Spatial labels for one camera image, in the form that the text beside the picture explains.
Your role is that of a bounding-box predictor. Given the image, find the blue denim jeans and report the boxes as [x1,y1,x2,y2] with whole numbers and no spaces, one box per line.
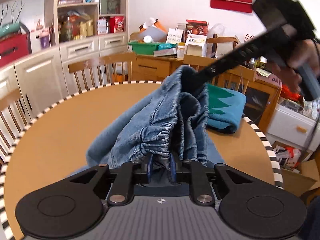
[76,66,224,187]

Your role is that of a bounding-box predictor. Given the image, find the person right hand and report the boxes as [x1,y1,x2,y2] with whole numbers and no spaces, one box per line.
[266,40,319,93]

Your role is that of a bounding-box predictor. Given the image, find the right wooden chair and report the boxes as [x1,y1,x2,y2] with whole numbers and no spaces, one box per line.
[182,55,257,94]

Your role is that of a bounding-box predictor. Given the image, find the wooden sideboard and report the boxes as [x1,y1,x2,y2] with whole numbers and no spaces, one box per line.
[131,55,281,132]

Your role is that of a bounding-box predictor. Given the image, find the white carton box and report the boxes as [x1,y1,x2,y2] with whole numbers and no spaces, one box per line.
[184,34,207,57]

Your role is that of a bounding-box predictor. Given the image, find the green navy folded sweater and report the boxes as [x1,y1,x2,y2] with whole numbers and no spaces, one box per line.
[207,84,246,134]

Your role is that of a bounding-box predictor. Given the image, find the white drawer unit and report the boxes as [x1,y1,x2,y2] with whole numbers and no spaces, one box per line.
[266,104,316,150]

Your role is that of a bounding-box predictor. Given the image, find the green plastic bin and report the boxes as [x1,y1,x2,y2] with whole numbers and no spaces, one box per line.
[128,41,162,55]

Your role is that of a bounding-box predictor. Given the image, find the left wooden chair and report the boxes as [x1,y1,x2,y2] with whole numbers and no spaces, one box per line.
[0,88,30,164]

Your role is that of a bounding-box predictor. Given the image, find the red snack box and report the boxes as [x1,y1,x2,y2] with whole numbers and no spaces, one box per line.
[109,16,125,33]

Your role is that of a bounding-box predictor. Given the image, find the white cabinet with shelves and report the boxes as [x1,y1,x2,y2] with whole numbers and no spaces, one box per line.
[1,0,128,118]

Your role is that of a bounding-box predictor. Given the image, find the red storage box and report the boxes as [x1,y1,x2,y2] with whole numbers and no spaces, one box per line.
[0,34,30,67]

